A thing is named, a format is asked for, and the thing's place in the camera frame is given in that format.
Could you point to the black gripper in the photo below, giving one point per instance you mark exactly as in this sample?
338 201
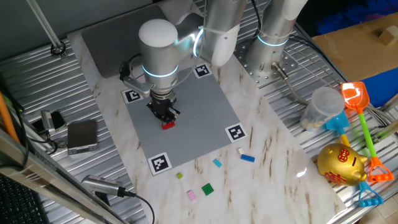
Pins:
161 104

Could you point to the red Lego brick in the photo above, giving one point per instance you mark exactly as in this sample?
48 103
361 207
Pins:
168 125

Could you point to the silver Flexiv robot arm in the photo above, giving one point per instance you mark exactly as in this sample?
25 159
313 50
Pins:
158 53

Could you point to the grey Lego baseplate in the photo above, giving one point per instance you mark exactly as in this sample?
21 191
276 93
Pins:
199 118

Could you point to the small lime Lego brick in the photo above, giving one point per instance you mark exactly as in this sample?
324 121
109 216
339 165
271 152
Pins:
179 175

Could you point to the cyan Lego brick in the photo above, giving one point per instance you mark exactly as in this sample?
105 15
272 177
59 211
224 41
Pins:
217 163

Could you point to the white Lego brick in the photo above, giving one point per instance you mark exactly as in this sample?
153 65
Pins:
241 151

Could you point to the pink Lego brick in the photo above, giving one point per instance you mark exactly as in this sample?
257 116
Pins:
191 195

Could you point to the green Lego plate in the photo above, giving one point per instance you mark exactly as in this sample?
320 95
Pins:
207 189

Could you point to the blue Lego brick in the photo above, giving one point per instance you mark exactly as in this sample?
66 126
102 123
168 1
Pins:
247 158

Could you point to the black white ArUco marker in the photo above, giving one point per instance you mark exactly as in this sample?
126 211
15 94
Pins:
132 96
202 70
236 132
159 164

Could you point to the silver digital scale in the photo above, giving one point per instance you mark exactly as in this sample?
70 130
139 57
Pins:
82 135

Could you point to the grey fabric pad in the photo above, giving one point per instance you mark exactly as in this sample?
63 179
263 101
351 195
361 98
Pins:
109 46

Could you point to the silver metal pole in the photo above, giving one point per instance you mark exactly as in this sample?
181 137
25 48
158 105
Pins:
46 26

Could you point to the clear plastic cup with bricks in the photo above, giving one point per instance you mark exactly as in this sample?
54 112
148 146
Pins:
323 105

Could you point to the orange pole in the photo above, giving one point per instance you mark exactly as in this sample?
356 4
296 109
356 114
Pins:
6 118

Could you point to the black keyboard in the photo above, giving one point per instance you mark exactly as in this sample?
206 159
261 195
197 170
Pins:
18 205

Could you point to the gold piggy bank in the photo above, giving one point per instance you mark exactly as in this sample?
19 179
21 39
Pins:
340 165

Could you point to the brown cardboard box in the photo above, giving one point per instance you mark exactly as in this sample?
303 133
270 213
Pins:
351 53

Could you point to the blue fuzzy fabric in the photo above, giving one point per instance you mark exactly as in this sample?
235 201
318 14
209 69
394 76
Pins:
357 15

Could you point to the blue plastic sheet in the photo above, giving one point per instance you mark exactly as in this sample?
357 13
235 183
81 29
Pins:
382 87

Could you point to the large wooden block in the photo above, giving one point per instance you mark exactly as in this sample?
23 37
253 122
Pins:
390 34

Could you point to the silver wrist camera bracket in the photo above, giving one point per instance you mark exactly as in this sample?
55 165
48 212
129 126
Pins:
138 85

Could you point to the silver depth camera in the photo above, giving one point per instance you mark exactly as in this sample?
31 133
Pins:
99 184

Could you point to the perforated metal robot base plate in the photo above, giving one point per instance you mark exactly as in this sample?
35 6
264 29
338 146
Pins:
289 63

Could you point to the aluminium frame bar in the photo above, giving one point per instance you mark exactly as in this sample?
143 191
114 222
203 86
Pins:
46 177

